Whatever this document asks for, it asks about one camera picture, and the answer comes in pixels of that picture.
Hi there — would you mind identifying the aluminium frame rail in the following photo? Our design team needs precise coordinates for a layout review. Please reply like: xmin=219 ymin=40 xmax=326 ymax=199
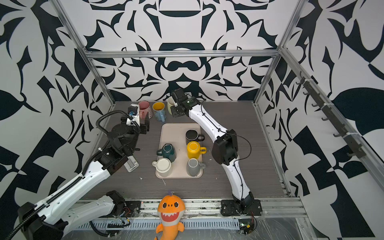
xmin=85 ymin=50 xmax=278 ymax=59

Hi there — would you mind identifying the blue butterfly mug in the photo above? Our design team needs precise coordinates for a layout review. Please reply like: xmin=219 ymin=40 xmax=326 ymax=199
xmin=153 ymin=102 xmax=167 ymax=123

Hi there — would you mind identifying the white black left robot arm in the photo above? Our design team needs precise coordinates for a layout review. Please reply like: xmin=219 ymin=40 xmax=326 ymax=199
xmin=6 ymin=105 xmax=150 ymax=240

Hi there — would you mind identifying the wall hook rail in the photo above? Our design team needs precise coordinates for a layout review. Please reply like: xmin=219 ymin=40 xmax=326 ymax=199
xmin=296 ymin=72 xmax=367 ymax=159

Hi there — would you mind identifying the left grey docking plate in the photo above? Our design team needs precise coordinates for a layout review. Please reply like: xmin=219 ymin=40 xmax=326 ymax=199
xmin=124 ymin=156 xmax=139 ymax=173

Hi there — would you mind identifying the white cream mug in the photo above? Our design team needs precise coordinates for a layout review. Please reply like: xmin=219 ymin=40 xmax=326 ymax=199
xmin=152 ymin=158 xmax=172 ymax=179

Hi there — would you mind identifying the pink ghost pattern mug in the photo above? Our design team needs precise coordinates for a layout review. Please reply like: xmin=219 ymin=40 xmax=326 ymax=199
xmin=139 ymin=101 xmax=153 ymax=120

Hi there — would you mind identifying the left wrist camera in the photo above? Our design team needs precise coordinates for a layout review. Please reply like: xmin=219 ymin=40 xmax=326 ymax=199
xmin=127 ymin=104 xmax=140 ymax=126

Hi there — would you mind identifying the grey mug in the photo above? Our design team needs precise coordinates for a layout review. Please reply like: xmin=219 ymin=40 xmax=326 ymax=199
xmin=187 ymin=158 xmax=206 ymax=177

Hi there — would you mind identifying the yellow mug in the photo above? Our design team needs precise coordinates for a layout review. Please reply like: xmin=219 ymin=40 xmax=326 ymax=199
xmin=187 ymin=141 xmax=207 ymax=159

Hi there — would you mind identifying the beige plastic tray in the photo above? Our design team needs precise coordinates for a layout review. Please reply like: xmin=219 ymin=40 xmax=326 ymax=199
xmin=155 ymin=123 xmax=203 ymax=179

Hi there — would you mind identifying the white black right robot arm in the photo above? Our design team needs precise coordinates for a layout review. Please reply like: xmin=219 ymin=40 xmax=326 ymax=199
xmin=171 ymin=98 xmax=254 ymax=214

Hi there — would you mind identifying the orange shark plush toy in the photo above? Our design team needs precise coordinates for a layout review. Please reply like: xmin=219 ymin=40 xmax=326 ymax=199
xmin=156 ymin=194 xmax=186 ymax=240

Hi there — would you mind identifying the black mug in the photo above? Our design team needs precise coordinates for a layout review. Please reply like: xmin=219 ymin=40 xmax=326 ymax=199
xmin=185 ymin=129 xmax=205 ymax=145

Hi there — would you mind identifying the light green mug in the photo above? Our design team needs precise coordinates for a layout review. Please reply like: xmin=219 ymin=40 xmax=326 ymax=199
xmin=167 ymin=97 xmax=175 ymax=115

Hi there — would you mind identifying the white slotted cable duct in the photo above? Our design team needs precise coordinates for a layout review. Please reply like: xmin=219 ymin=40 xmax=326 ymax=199
xmin=93 ymin=219 xmax=240 ymax=231

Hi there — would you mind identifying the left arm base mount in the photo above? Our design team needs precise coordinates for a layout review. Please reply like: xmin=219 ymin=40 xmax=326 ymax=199
xmin=117 ymin=201 xmax=142 ymax=218

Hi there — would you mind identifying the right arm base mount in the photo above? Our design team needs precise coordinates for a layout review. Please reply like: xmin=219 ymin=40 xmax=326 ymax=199
xmin=220 ymin=199 xmax=263 ymax=217

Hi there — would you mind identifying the dark green mug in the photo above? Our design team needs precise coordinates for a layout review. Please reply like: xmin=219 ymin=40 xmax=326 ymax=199
xmin=157 ymin=144 xmax=177 ymax=163

